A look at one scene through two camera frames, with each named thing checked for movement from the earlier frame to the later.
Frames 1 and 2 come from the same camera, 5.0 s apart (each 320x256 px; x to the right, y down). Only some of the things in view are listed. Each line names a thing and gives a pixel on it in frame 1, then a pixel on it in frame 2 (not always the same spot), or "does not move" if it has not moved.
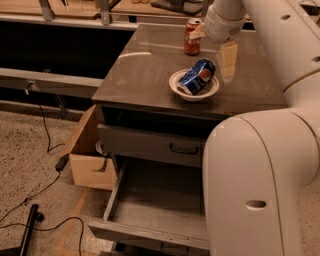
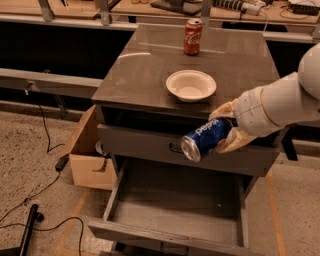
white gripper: [222, 29] to [256, 111]
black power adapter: [61, 164] does not move
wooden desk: [111, 12] does not move
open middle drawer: [157, 202] does not move
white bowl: [179, 75] does not move
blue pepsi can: [197, 77] to [200, 142]
